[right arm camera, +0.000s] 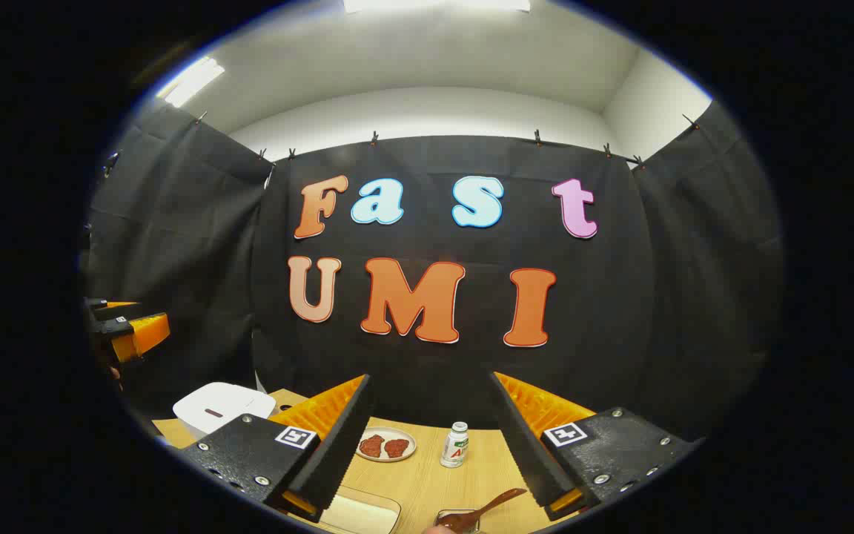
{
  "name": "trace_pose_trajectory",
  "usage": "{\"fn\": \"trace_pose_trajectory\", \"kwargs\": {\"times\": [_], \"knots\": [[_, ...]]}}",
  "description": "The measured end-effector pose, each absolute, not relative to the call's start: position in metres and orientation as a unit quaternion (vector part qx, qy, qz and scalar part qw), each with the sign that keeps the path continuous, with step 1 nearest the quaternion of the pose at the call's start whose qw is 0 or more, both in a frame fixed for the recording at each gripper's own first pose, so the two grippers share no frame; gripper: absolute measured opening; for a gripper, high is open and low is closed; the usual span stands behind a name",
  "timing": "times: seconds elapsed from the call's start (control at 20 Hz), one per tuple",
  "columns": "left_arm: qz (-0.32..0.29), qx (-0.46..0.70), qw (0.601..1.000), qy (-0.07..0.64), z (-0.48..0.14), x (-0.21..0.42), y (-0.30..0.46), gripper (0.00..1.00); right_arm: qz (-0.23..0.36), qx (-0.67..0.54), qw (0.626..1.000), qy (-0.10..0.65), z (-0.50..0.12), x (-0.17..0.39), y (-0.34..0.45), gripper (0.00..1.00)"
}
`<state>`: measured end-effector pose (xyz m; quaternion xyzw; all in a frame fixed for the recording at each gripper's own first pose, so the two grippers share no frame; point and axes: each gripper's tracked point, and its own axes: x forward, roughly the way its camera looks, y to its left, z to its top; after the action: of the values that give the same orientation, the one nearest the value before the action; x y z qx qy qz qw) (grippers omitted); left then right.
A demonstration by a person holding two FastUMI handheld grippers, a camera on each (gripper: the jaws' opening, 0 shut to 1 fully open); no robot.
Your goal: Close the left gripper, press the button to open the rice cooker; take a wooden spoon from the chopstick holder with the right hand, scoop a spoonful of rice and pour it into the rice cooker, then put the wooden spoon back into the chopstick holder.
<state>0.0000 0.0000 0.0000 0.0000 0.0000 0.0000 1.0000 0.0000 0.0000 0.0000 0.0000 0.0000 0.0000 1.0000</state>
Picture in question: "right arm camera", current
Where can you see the clear glass dish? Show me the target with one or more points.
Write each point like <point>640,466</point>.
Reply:
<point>360,513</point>

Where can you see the white drink bottle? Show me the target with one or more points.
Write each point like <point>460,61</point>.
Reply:
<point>455,449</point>

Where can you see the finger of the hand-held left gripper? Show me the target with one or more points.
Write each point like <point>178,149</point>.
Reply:
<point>141,334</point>
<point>112,308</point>

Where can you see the red meat piece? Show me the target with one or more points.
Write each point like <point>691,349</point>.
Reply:
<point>396,447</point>
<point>371,446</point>

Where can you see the round beige plate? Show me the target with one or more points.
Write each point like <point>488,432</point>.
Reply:
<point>386,457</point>

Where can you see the brown wooden spoon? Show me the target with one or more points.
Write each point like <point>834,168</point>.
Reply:
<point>482,512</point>

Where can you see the white rice cooker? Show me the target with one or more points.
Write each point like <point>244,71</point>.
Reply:
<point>223,404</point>

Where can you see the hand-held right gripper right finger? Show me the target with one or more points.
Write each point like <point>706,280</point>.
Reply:
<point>527,445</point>

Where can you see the ceiling light panel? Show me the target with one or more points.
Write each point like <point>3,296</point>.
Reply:
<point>190,80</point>
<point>434,4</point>

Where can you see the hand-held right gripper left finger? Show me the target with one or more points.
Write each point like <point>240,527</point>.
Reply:
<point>338,445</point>

